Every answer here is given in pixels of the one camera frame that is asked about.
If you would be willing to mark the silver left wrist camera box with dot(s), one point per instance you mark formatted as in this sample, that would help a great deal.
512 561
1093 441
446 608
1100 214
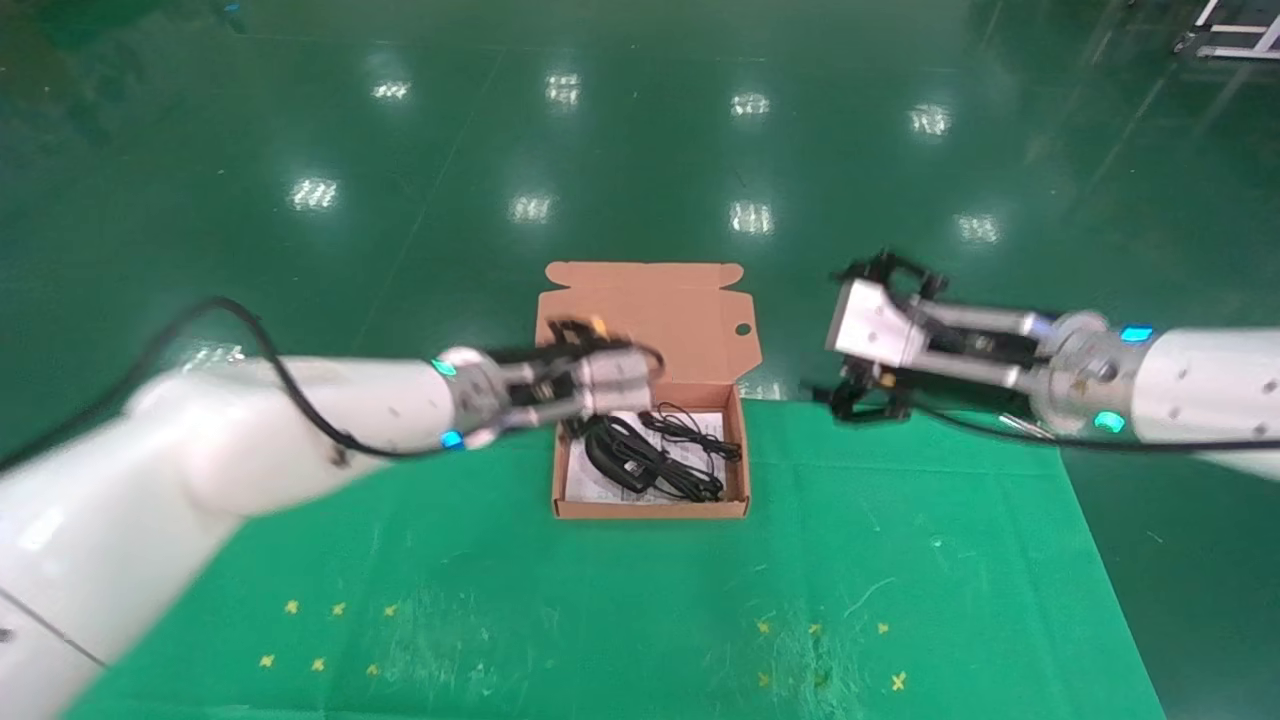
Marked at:
615 380

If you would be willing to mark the white wheeled cart frame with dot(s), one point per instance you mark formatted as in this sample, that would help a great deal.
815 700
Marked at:
1240 28

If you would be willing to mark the metal binder clip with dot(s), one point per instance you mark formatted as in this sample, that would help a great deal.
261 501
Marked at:
1025 427

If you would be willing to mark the orange cardboard box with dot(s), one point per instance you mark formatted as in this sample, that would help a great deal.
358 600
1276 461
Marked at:
650 310

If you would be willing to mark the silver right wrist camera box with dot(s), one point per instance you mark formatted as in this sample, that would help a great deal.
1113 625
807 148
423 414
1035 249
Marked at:
870 325

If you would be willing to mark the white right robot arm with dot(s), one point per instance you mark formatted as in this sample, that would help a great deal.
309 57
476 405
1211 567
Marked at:
1200 385

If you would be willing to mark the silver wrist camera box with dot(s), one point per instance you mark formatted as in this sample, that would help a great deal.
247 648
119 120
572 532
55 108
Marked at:
870 325
615 380

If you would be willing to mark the white printed instruction sheet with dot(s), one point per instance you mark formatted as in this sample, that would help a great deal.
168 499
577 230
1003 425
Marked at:
578 480

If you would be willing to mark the green table mat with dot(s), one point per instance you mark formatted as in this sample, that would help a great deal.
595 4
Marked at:
600 600

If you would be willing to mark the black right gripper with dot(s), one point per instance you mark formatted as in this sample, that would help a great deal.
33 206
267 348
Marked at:
990 347

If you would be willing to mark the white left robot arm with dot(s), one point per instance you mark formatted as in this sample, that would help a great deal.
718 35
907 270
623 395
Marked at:
200 440

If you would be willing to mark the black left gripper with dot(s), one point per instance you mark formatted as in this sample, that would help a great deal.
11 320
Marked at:
535 385

